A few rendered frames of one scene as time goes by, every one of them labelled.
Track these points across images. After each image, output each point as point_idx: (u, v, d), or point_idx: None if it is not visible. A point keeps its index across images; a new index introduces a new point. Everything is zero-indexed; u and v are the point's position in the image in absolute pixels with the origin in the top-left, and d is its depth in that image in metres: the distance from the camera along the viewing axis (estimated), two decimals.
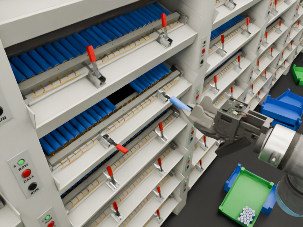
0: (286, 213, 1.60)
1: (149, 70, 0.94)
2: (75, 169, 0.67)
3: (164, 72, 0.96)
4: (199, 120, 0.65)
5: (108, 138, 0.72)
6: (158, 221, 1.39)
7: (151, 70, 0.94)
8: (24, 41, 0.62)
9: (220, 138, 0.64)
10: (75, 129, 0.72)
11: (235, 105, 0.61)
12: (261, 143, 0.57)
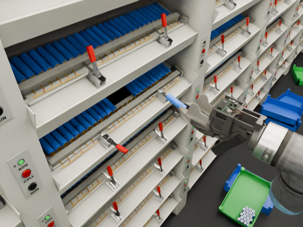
0: (286, 213, 1.60)
1: (149, 70, 0.94)
2: (75, 169, 0.67)
3: (164, 72, 0.96)
4: (196, 118, 0.67)
5: (108, 138, 0.72)
6: (158, 221, 1.39)
7: (151, 70, 0.94)
8: (24, 41, 0.62)
9: (215, 135, 0.65)
10: (75, 129, 0.72)
11: (230, 103, 0.63)
12: (254, 140, 0.58)
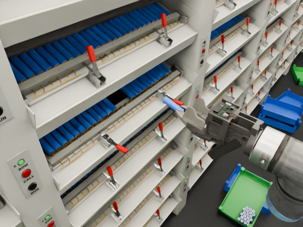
0: None
1: (149, 70, 0.94)
2: (75, 169, 0.67)
3: (164, 72, 0.96)
4: (192, 121, 0.66)
5: (108, 138, 0.72)
6: (158, 221, 1.39)
7: (151, 70, 0.94)
8: (24, 41, 0.62)
9: (212, 139, 0.64)
10: (75, 129, 0.72)
11: (227, 106, 0.61)
12: (251, 145, 0.57)
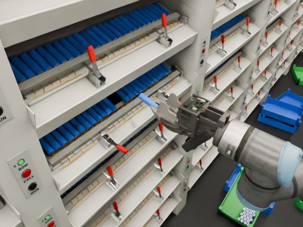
0: (286, 213, 1.60)
1: (149, 70, 0.94)
2: (75, 169, 0.67)
3: (164, 72, 0.96)
4: (165, 116, 0.69)
5: (108, 138, 0.72)
6: (158, 221, 1.39)
7: (151, 70, 0.94)
8: (24, 41, 0.62)
9: (183, 132, 0.67)
10: (75, 129, 0.72)
11: (196, 101, 0.64)
12: (218, 137, 0.60)
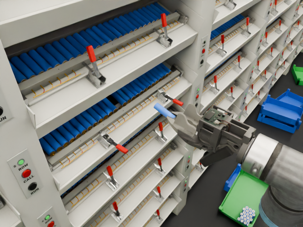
0: None
1: (149, 70, 0.94)
2: (75, 169, 0.67)
3: (164, 72, 0.96)
4: (183, 128, 0.64)
5: (108, 138, 0.72)
6: (158, 221, 1.39)
7: (151, 70, 0.94)
8: (24, 41, 0.62)
9: (203, 147, 0.62)
10: (75, 129, 0.72)
11: (218, 113, 0.60)
12: (243, 153, 0.56)
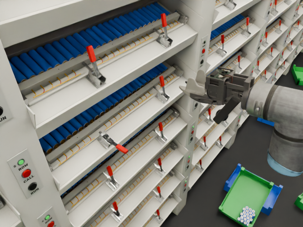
0: (286, 213, 1.60)
1: None
2: (75, 169, 0.67)
3: (161, 70, 0.96)
4: (194, 91, 0.76)
5: (108, 138, 0.72)
6: (158, 221, 1.39)
7: None
8: (24, 41, 0.62)
9: (213, 102, 0.73)
10: (72, 125, 0.72)
11: (222, 71, 0.71)
12: (246, 97, 0.66)
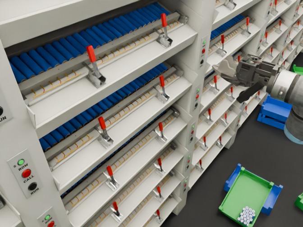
0: (286, 213, 1.60)
1: None
2: (75, 169, 0.67)
3: (161, 70, 0.96)
4: (225, 71, 0.87)
5: (103, 136, 0.73)
6: (158, 221, 1.39)
7: None
8: (24, 41, 0.62)
9: (241, 84, 0.85)
10: (71, 124, 0.72)
11: (252, 57, 0.82)
12: (272, 82, 0.78)
